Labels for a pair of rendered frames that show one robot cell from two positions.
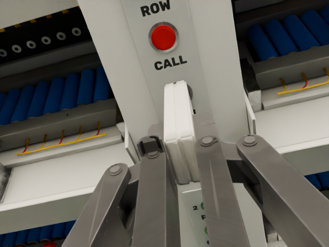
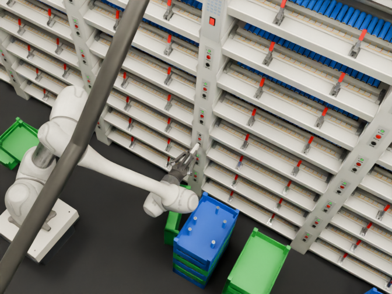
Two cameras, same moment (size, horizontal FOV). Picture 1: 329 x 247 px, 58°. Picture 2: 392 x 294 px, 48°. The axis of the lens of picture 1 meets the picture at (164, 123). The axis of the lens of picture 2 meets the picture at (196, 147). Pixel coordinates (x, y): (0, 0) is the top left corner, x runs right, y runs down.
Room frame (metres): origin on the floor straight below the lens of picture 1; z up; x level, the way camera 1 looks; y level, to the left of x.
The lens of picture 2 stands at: (-0.99, -0.37, 2.43)
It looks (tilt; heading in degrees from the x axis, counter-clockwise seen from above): 57 degrees down; 17
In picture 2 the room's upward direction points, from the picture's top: 6 degrees clockwise
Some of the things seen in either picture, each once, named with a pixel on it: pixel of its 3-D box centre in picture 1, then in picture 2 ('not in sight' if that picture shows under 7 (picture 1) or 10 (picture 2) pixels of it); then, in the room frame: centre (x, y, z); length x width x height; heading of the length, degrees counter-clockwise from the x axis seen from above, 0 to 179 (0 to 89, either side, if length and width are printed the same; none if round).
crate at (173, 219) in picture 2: not in sight; (177, 214); (-0.02, 0.00, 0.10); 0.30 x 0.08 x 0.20; 9
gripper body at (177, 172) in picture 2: not in sight; (178, 172); (0.00, 0.01, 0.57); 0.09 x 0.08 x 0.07; 171
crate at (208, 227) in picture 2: not in sight; (206, 227); (-0.16, -0.21, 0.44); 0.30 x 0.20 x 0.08; 172
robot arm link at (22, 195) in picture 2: not in sight; (24, 200); (-0.39, 0.67, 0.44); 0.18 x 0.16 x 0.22; 17
